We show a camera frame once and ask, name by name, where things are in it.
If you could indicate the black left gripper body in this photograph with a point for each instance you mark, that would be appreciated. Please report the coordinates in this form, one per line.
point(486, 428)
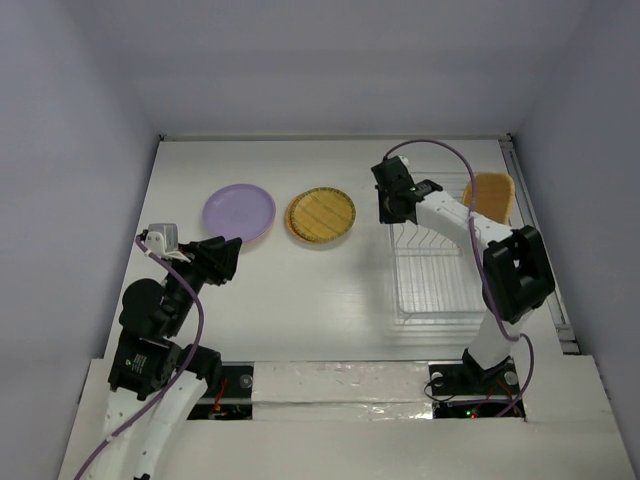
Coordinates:
point(199, 268)

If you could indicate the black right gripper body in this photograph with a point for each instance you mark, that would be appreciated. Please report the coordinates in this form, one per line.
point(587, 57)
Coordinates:
point(388, 187)

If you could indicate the lilac round plate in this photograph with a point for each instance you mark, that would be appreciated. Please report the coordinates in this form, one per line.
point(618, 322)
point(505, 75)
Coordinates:
point(238, 210)

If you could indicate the pink round plate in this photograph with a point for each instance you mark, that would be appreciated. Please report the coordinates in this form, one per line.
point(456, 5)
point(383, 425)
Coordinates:
point(259, 238)

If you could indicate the orange woven round plate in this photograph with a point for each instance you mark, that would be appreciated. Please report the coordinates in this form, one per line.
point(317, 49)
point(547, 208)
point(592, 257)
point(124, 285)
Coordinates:
point(289, 224)

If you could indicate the yellow-green woven round plate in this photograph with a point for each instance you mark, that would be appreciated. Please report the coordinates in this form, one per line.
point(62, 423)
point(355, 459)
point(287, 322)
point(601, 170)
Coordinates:
point(323, 214)

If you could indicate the orange woven rectangular tray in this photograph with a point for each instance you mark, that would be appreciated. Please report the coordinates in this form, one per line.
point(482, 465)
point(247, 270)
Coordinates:
point(494, 198)

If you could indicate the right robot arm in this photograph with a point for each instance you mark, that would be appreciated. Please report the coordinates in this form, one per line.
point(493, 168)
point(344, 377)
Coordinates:
point(512, 264)

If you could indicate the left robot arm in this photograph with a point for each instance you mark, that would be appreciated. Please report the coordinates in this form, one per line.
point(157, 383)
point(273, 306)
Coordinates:
point(160, 369)

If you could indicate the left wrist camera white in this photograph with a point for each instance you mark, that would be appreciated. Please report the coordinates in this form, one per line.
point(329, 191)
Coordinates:
point(161, 239)

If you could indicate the white wire dish rack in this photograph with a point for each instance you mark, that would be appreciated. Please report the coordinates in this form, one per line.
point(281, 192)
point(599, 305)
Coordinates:
point(435, 285)

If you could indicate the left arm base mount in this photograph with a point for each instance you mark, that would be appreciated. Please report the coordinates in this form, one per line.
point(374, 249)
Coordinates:
point(231, 399)

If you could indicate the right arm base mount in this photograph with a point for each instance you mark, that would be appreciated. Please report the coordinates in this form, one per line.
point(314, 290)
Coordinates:
point(455, 396)

